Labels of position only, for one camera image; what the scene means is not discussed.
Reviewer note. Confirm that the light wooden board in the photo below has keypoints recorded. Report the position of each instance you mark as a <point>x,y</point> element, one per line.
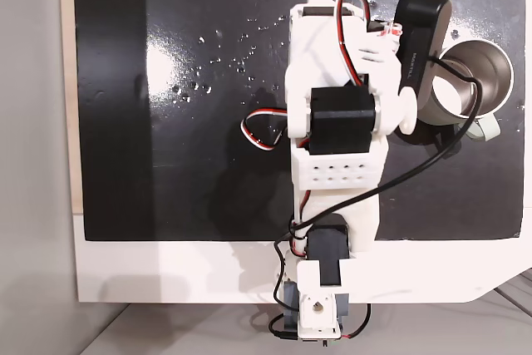
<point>66,80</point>

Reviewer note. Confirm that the black table mat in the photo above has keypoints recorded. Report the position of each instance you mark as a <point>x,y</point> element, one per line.
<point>187,184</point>

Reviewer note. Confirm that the black oval camera box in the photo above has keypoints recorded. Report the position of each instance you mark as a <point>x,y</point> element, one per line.
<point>420,10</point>

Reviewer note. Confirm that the pale green steel cup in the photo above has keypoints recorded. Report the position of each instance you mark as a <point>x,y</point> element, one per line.
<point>494,76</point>

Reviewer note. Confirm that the grey table clamp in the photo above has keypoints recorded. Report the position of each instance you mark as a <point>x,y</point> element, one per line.
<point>344,305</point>
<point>291,301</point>

